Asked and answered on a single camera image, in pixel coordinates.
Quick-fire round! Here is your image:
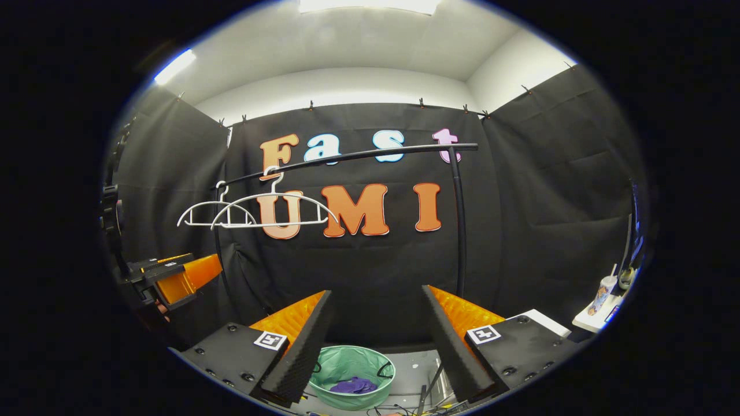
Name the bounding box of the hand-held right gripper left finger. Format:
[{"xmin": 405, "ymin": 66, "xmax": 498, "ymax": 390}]
[{"xmin": 180, "ymin": 290, "xmax": 334, "ymax": 405}]

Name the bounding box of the white table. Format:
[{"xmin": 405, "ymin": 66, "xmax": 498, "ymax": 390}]
[{"xmin": 509, "ymin": 309, "xmax": 573, "ymax": 339}]

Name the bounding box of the black backdrop cloth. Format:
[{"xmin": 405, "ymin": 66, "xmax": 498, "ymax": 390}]
[{"xmin": 107, "ymin": 61, "xmax": 645, "ymax": 347}]

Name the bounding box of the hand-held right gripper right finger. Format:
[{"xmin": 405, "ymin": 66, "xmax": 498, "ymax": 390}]
[{"xmin": 421, "ymin": 285, "xmax": 579, "ymax": 404}]

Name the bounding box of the black metal clothes rack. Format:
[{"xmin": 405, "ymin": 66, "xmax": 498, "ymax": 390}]
[{"xmin": 214, "ymin": 143, "xmax": 479, "ymax": 414}]

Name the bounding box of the purple corduroy shirt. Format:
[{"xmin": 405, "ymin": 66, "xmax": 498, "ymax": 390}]
[{"xmin": 330, "ymin": 377, "xmax": 378, "ymax": 395}]

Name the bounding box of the green fabric laundry hamper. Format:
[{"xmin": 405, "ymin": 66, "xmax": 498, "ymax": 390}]
[{"xmin": 308, "ymin": 345, "xmax": 397, "ymax": 411}]

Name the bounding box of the small white shelf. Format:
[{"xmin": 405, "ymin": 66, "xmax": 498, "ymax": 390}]
[{"xmin": 572, "ymin": 292, "xmax": 628, "ymax": 334}]

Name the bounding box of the narrow ceiling light panel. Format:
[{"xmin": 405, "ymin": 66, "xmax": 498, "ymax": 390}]
[{"xmin": 153, "ymin": 49, "xmax": 197, "ymax": 86}]

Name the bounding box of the row of backdrop clips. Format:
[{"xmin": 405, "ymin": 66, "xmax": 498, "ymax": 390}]
[{"xmin": 176, "ymin": 61, "xmax": 576, "ymax": 127}]

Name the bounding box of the printed paper cup with straw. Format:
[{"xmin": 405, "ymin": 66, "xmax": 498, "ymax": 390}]
[{"xmin": 589, "ymin": 265, "xmax": 619, "ymax": 317}]

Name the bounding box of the white plastic clothes hanger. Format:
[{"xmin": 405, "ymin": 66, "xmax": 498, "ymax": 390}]
[
  {"xmin": 211, "ymin": 166, "xmax": 340, "ymax": 230},
  {"xmin": 177, "ymin": 180, "xmax": 258, "ymax": 228}
]

